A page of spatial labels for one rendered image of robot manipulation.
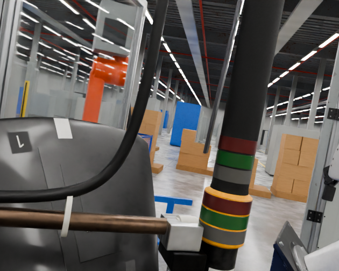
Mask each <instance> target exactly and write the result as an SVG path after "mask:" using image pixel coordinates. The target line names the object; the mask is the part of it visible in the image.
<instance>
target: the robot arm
mask: <svg viewBox="0 0 339 271"><path fill-rule="evenodd" d="M323 173H324V176H323V178H324V184H325V187H324V191H323V194H322V199H323V200H326V201H331V202H332V201H333V198H334V195H335V191H336V188H335V187H334V186H336V185H337V184H338V183H339V145H338V146H337V149H336V151H335V153H334V156H333V158H332V161H331V164H330V165H329V166H327V167H325V168H324V169H323ZM294 255H295V258H296V261H297V263H298V266H299V268H300V270H301V271H339V240H338V241H336V242H334V243H332V244H330V245H327V246H325V247H323V248H321V249H318V250H317V251H315V252H313V253H310V254H308V253H307V252H306V251H305V249H304V247H301V246H299V245H296V246H294Z"/></svg>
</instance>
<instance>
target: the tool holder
mask: <svg viewBox="0 0 339 271"><path fill-rule="evenodd" d="M177 215H179V214H171V213H162V214H161V216H160V217H161V218H167V230H166V233H165V234H164V235H159V234H158V235H157V237H158V238H159V240H160V241H159V247H158V251H159V252H160V254H161V256H162V257H163V259H164V260H165V262H166V264H167V265H168V267H169V271H204V269H205V265H206V259H207V255H206V254H205V253H204V251H203V250H202V249H200V246H201V240H202V235H203V229H204V228H203V226H202V225H201V224H200V223H183V222H181V221H178V220H177V219H176V216H177ZM181 216H191V215H181Z"/></svg>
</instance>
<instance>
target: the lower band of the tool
mask: <svg viewBox="0 0 339 271"><path fill-rule="evenodd" d="M204 190H205V191H206V192H207V193H209V194H211V195H213V196H216V197H219V198H224V199H228V200H231V201H238V202H251V201H252V199H253V198H252V197H251V196H250V195H249V194H248V195H246V196H239V195H232V194H227V193H224V192H220V191H217V190H215V189H213V188H211V187H210V186H208V187H205V189H204ZM202 205H203V204H202ZM203 206H204V207H205V208H207V209H209V210H211V211H214V212H217V213H220V214H223V215H228V216H234V217H247V216H249V215H250V214H249V215H245V216H239V215H231V214H227V213H222V212H218V211H215V210H213V209H210V208H208V207H206V206H205V205H203ZM199 219H200V220H201V221H202V222H203V223H205V224H207V225H209V226H211V227H214V228H217V229H220V230H225V231H231V232H243V231H246V229H245V230H239V231H237V230H227V229H222V228H219V227H216V226H213V225H210V224H208V223H206V222H204V221H203V220H202V219H201V218H199ZM202 240H203V241H204V242H206V243H208V244H210V245H213V246H216V247H220V248H226V249H237V248H240V247H242V246H243V245H244V243H243V244H241V245H225V244H219V243H216V242H213V241H211V240H208V239H206V238H204V237H202Z"/></svg>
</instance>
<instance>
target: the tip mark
mask: <svg viewBox="0 0 339 271"><path fill-rule="evenodd" d="M54 122H55V126H56V131H57V134H58V138H71V139H72V133H71V130H70V125H69V121H68V119H62V118H54Z"/></svg>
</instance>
